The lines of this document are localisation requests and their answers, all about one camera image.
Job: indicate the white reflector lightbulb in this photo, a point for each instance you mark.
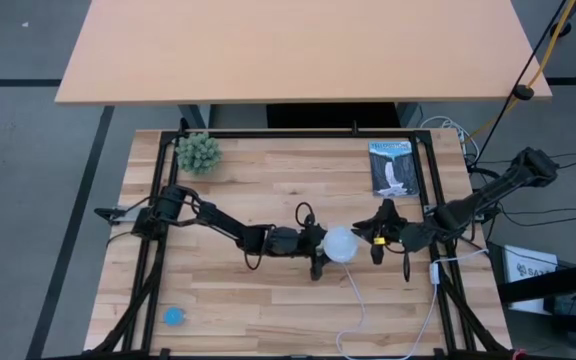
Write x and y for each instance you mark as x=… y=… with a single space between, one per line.
x=340 y=244

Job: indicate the green potted plant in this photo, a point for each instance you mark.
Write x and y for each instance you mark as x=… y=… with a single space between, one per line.
x=198 y=153

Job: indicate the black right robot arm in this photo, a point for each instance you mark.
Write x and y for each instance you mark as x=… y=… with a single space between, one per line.
x=488 y=192

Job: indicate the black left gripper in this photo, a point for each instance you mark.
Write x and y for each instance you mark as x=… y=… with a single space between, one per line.
x=313 y=245

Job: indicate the blue round disc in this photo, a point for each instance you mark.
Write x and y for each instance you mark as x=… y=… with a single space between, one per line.
x=174 y=316

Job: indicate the white printed box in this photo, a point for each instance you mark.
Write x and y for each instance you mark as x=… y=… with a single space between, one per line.
x=528 y=270

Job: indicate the waterfall picture book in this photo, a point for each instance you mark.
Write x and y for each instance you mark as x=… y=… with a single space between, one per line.
x=393 y=170

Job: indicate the black aluminium table frame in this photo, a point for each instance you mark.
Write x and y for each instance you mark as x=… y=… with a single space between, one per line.
x=293 y=134

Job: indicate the light wooden desk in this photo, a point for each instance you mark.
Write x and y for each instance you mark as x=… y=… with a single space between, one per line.
x=293 y=50

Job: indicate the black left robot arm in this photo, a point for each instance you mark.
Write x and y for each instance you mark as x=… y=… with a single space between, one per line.
x=228 y=222

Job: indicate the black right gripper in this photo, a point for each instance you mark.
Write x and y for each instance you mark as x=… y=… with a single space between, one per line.
x=390 y=232

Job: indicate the black metal beam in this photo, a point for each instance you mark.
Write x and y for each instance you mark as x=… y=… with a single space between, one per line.
x=558 y=282

